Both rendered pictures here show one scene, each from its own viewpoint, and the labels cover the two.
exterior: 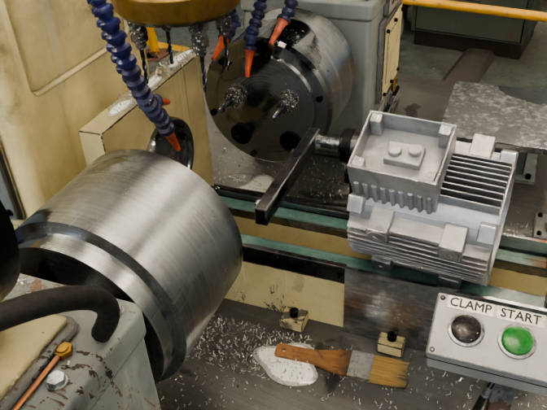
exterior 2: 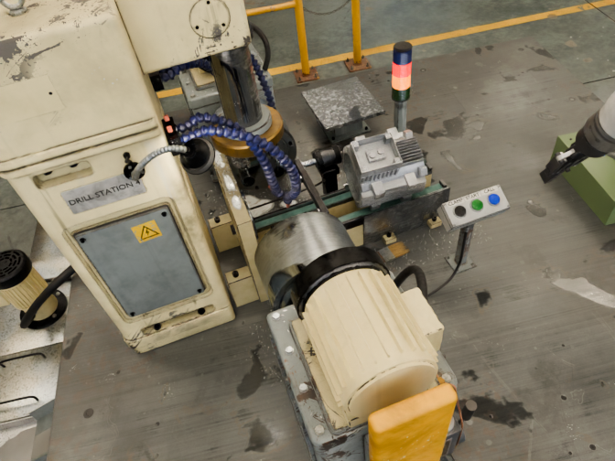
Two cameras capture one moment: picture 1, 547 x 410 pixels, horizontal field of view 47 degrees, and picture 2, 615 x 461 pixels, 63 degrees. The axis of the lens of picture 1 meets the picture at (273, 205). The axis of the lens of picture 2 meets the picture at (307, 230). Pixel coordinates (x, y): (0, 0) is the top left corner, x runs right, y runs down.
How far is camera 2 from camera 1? 79 cm
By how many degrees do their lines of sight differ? 29
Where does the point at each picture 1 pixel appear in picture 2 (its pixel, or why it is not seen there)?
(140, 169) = (307, 224)
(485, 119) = (338, 110)
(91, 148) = (245, 230)
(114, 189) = (312, 238)
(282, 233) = not seen: hidden behind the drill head
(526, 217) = not seen: hidden behind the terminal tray
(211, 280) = not seen: hidden behind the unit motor
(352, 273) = (367, 218)
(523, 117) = (352, 100)
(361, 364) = (387, 253)
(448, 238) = (410, 180)
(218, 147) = (199, 195)
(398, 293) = (388, 214)
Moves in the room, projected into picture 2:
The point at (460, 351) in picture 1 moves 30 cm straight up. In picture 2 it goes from (463, 219) to (480, 124)
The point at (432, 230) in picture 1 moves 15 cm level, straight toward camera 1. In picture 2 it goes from (400, 180) to (430, 213)
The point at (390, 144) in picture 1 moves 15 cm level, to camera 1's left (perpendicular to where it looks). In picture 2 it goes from (367, 153) to (329, 181)
